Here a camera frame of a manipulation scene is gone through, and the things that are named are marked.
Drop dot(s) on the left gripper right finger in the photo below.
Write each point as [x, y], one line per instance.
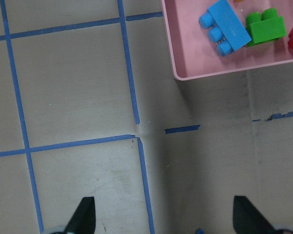
[247, 219]

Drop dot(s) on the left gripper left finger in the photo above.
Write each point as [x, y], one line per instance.
[83, 220]

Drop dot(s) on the blue toy block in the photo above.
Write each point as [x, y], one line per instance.
[224, 28]

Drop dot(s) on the green toy block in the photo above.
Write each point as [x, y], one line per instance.
[265, 27]

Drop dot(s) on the pink plastic box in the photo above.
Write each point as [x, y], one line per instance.
[193, 56]

